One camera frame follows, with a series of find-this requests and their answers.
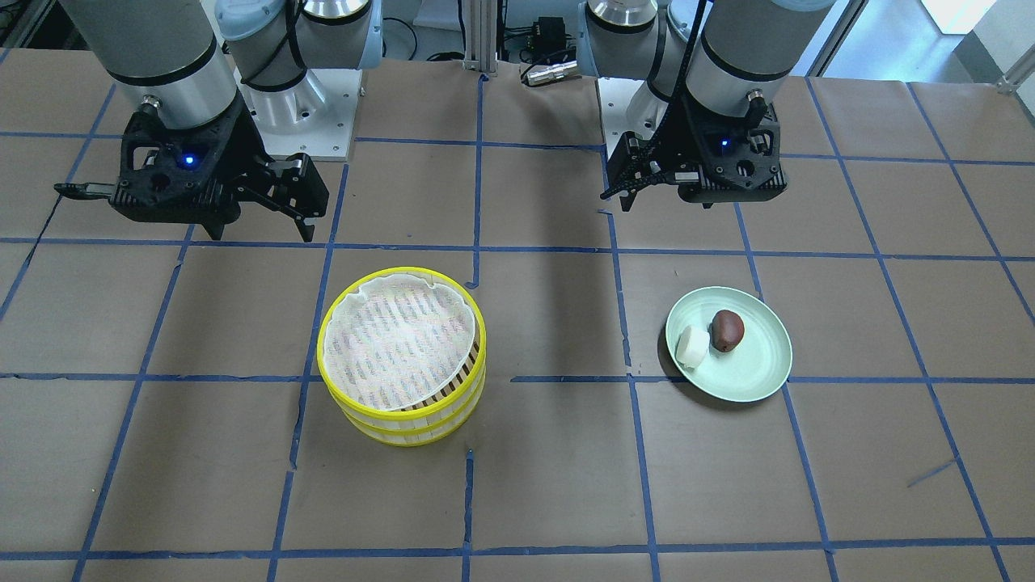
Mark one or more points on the yellow steamer layer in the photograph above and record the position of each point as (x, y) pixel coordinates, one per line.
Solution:
(420, 426)
(402, 343)

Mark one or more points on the silver cylindrical connector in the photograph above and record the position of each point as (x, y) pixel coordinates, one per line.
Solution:
(546, 74)

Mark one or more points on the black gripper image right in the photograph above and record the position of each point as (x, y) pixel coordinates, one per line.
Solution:
(665, 149)

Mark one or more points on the black power adapter box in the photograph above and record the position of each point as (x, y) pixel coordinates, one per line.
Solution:
(547, 35)

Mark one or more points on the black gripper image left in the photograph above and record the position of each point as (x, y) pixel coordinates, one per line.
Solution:
(240, 153)

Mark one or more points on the metal base plate arm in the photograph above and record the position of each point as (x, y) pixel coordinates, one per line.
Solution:
(620, 110)
(316, 117)

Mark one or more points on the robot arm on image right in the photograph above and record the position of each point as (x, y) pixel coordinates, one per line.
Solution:
(715, 68)

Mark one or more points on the light green plate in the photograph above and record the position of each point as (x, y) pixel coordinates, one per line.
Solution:
(756, 368)

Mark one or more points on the white steamer liner cloth upper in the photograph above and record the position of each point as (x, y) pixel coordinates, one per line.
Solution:
(396, 339)

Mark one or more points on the dark red bun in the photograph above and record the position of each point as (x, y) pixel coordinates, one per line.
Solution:
(726, 330)

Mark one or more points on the white steamed bun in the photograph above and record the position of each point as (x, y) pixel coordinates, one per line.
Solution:
(692, 347)

